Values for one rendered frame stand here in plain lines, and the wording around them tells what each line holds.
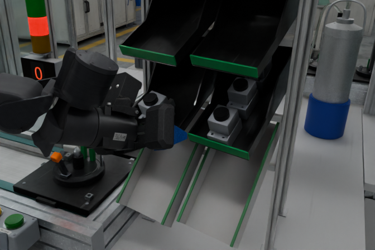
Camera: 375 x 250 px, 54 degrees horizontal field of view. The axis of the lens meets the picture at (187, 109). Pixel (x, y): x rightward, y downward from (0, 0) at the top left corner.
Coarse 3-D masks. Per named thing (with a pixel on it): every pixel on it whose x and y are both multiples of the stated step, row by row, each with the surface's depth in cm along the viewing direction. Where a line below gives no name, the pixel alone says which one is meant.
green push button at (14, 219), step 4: (12, 216) 85; (16, 216) 85; (20, 216) 85; (4, 220) 83; (8, 220) 83; (12, 220) 83; (16, 220) 83; (20, 220) 83; (8, 224) 82; (12, 224) 82; (16, 224) 82; (20, 224) 83
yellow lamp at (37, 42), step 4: (32, 36) 102; (36, 36) 102; (40, 36) 102; (44, 36) 103; (48, 36) 104; (32, 40) 103; (36, 40) 102; (40, 40) 103; (44, 40) 103; (48, 40) 104; (32, 44) 103; (36, 44) 103; (40, 44) 103; (44, 44) 103; (48, 44) 105; (32, 48) 104; (36, 48) 103; (40, 48) 103; (44, 48) 104; (48, 48) 105; (36, 52) 104; (40, 52) 104; (44, 52) 104
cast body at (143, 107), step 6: (144, 96) 75; (150, 96) 74; (156, 96) 74; (162, 96) 75; (144, 102) 73; (150, 102) 73; (156, 102) 74; (162, 102) 74; (168, 102) 75; (174, 102) 80; (144, 108) 74; (144, 114) 77
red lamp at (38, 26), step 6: (30, 18) 100; (36, 18) 100; (42, 18) 101; (30, 24) 101; (36, 24) 101; (42, 24) 101; (30, 30) 102; (36, 30) 101; (42, 30) 102; (48, 30) 104
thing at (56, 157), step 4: (56, 152) 91; (60, 152) 93; (64, 152) 93; (52, 156) 90; (56, 156) 90; (60, 156) 91; (52, 160) 91; (56, 160) 90; (60, 160) 92; (56, 164) 93; (60, 164) 92; (64, 164) 94; (60, 168) 93; (64, 168) 94; (64, 172) 94; (68, 172) 96
